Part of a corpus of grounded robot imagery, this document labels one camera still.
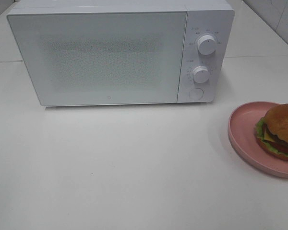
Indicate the round white door button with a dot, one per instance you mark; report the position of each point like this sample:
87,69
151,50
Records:
196,94

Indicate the white timer knob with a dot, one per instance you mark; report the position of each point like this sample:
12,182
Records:
200,74

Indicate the white microwave door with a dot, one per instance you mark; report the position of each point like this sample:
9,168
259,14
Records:
92,59

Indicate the pink round plate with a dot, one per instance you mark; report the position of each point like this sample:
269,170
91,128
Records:
241,134

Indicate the burger with lettuce and cheese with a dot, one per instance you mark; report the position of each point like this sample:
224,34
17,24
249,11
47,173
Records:
271,132

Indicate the white microwave oven body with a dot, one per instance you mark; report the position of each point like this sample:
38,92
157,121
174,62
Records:
213,17

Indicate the upper white power knob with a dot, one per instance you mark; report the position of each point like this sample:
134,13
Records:
206,44

